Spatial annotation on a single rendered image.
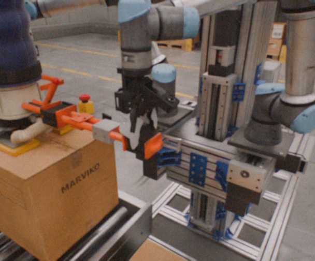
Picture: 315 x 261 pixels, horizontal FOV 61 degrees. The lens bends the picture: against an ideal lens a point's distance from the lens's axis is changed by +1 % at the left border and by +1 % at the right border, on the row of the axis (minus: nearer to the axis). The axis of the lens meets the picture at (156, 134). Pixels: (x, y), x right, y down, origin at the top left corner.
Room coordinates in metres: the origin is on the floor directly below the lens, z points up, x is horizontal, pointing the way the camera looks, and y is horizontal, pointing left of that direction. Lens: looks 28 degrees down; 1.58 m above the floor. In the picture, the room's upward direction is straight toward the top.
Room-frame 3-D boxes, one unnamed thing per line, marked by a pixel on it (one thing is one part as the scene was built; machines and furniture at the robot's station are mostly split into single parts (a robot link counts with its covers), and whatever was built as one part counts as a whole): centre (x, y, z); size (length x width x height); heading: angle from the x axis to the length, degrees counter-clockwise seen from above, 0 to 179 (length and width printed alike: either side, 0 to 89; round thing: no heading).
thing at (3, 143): (0.90, 0.59, 1.11); 0.34 x 0.10 x 0.05; 57
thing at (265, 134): (1.00, -0.45, 1.09); 0.15 x 0.15 x 0.10
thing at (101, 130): (0.73, 0.15, 1.21); 0.07 x 0.07 x 0.04; 57
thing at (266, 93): (0.99, -0.45, 1.20); 0.13 x 0.12 x 0.14; 21
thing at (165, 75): (1.28, -0.04, 1.20); 0.13 x 0.12 x 0.14; 5
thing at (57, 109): (0.85, 0.33, 1.21); 0.10 x 0.08 x 0.06; 147
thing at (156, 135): (0.65, 0.04, 1.21); 0.08 x 0.07 x 0.05; 57
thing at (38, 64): (0.98, 0.54, 1.33); 0.23 x 0.23 x 0.04
